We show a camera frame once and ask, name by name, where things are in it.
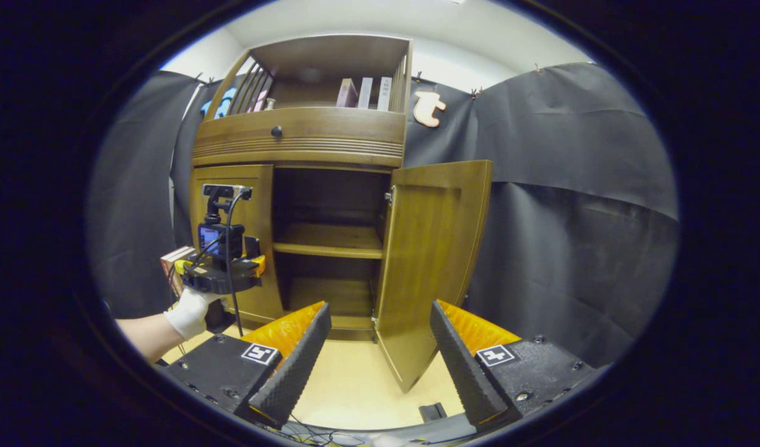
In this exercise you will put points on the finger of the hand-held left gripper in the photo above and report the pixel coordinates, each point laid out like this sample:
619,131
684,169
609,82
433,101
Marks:
259,265
183,267

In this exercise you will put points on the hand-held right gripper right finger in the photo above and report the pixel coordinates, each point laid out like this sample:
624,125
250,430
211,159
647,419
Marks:
461,366

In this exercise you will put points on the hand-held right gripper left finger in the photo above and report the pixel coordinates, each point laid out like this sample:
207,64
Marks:
293,366

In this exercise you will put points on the wooden double-door shoe cabinet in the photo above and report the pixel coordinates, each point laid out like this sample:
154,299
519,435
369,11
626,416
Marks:
330,62

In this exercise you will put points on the wooden cabinet drawer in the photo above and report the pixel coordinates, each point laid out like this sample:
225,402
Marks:
330,133

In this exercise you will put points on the red white book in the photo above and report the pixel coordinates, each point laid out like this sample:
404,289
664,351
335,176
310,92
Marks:
176,253

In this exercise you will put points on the black backdrop cloth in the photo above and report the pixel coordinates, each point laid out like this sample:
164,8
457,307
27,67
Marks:
572,248

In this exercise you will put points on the grey spine book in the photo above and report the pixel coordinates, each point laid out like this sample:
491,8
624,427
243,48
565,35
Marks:
366,93

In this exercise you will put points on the white spine book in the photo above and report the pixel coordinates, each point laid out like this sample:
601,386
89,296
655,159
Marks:
385,93

